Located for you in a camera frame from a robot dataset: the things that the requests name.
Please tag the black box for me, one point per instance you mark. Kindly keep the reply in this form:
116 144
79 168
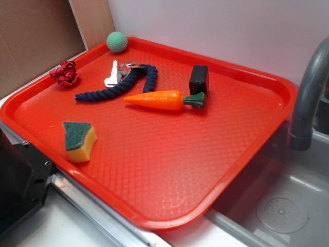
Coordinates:
199 80

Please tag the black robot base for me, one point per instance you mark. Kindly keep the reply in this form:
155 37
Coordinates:
25 176

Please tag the red plastic tray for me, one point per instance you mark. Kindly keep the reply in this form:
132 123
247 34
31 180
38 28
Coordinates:
159 169

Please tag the orange toy carrot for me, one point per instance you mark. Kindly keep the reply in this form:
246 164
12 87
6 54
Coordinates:
167 100

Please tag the silver keys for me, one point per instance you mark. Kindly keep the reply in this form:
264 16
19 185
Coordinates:
119 72

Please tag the yellow green sponge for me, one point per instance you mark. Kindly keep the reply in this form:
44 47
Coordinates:
80 138

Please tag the green ball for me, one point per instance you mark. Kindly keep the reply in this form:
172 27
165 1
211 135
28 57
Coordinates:
117 42

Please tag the red crumpled fabric flower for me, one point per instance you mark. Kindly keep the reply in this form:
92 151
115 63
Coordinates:
66 74

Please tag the grey sink basin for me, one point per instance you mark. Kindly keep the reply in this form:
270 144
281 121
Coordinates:
280 198

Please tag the grey faucet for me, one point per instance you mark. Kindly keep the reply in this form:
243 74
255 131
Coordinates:
311 107

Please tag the brown cardboard panel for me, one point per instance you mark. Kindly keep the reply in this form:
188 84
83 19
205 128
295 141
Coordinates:
37 35

